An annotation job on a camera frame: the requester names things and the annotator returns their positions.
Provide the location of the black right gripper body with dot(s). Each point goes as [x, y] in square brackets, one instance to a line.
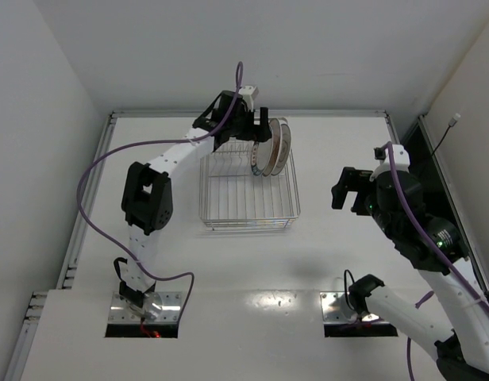
[356, 192]

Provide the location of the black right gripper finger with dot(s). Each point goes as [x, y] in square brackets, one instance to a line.
[358, 206]
[339, 193]

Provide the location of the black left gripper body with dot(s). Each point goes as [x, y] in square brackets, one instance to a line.
[253, 128]

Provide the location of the orange patterned white plate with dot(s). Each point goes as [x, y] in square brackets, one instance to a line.
[276, 143]

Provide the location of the black line patterned plate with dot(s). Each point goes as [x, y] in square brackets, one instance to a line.
[284, 150]

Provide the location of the metal wire dish rack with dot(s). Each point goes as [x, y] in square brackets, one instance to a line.
[232, 198]

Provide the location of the green rimmed white plate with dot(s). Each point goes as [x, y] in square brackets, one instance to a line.
[260, 156]

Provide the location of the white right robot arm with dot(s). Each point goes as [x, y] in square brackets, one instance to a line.
[393, 198]

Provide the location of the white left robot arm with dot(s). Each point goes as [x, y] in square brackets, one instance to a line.
[147, 200]

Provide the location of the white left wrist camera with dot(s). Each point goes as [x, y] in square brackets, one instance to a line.
[249, 94]

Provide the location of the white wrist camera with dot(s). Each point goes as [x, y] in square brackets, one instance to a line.
[249, 94]
[387, 152]

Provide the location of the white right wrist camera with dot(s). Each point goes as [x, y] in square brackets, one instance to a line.
[387, 152]

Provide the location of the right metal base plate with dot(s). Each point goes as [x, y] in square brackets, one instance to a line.
[335, 311]

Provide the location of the metal base plate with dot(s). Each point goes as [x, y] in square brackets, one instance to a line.
[160, 308]
[335, 311]

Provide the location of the black wall cable white plug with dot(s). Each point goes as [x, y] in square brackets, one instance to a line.
[451, 124]

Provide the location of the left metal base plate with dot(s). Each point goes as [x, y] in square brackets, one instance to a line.
[160, 308]

